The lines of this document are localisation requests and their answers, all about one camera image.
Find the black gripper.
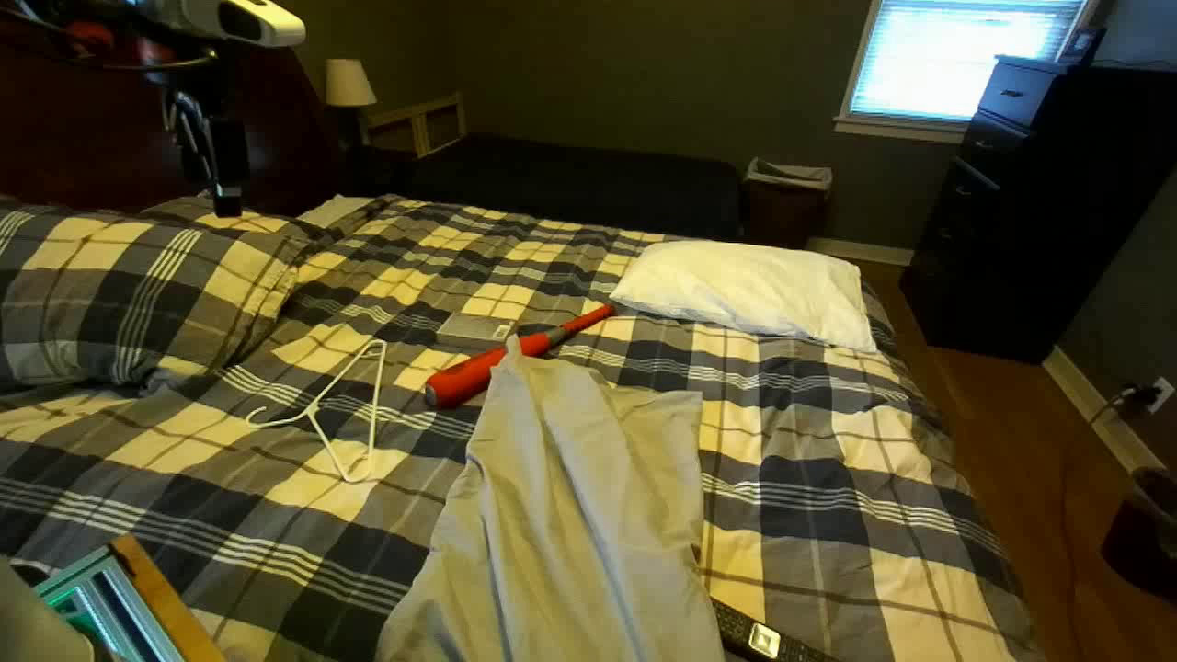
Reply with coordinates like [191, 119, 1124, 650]
[160, 53, 255, 219]

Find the light grey pillow case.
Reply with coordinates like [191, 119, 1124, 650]
[371, 348, 727, 662]

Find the plaid pillow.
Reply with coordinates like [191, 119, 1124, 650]
[0, 197, 309, 396]

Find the wooden board edge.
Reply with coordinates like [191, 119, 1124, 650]
[105, 528, 231, 662]

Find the white pillow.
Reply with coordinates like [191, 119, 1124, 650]
[608, 234, 884, 358]

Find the table lamp with shade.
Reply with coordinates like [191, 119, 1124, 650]
[320, 56, 381, 158]

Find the dark wooden headboard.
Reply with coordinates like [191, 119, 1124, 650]
[0, 10, 345, 216]

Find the wooden open shelf nightstand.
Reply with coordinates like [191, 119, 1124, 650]
[360, 92, 470, 160]

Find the red baseball bat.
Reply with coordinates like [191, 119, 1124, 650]
[424, 303, 622, 413]

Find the grey rounded object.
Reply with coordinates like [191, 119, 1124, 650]
[0, 555, 96, 662]

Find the small dark waste bin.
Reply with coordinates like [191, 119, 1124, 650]
[735, 154, 838, 250]

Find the plaid bed comforter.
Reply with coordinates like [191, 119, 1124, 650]
[0, 192, 1045, 662]

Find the black remote control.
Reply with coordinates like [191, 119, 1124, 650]
[712, 598, 838, 662]

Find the grey box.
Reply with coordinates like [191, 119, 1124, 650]
[979, 53, 1070, 132]

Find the black dresser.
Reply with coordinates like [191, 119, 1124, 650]
[896, 53, 1177, 366]

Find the dark object on floor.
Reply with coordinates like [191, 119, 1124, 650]
[1101, 466, 1177, 607]

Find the white wire clothes hanger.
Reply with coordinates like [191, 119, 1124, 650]
[244, 336, 409, 487]

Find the teal metal frame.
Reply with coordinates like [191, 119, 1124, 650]
[29, 543, 186, 662]

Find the bright window with frame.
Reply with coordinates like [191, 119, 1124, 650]
[833, 0, 1101, 142]

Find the wall outlet with plug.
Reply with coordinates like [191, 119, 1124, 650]
[1107, 371, 1177, 420]

